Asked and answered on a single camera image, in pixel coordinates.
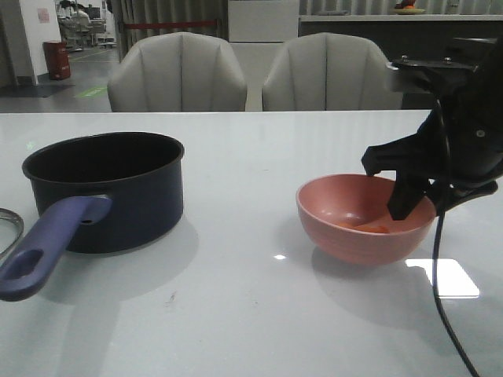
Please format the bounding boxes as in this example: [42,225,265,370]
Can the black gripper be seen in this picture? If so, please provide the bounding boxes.
[361,38,502,221]

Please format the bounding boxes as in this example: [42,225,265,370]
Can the orange ham slices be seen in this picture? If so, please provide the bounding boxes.
[337,222,390,234]

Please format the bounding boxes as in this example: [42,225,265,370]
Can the pink plastic bowl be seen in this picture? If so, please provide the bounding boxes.
[296,174,436,265]

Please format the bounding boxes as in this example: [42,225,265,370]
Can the dark sideboard counter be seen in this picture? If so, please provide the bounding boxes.
[298,14,503,110]

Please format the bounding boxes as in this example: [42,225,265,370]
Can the right grey upholstered chair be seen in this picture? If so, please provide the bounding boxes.
[262,32,402,112]

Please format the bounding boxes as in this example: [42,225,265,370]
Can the grey upholstered chair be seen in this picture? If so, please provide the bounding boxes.
[107,32,248,112]
[262,32,402,112]

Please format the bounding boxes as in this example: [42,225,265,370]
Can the fruit plate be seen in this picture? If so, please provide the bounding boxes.
[392,0,425,15]

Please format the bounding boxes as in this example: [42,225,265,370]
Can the white cabinet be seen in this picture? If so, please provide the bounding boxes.
[227,1,299,43]

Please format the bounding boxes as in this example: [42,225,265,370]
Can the left grey upholstered chair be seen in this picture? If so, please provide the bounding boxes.
[107,32,248,112]

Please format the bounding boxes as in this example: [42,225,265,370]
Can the red barrier belt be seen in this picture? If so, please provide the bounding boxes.
[123,19,219,30]

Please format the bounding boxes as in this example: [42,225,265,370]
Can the red trash bin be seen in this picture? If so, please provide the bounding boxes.
[42,41,71,80]

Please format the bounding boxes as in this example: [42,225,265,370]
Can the dark floor mat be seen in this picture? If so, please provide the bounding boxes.
[1,85,74,98]

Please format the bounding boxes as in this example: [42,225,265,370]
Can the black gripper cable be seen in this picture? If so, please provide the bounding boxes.
[431,97,483,377]

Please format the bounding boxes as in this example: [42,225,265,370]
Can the blue saucepan with handle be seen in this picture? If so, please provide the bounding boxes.
[1,132,185,302]

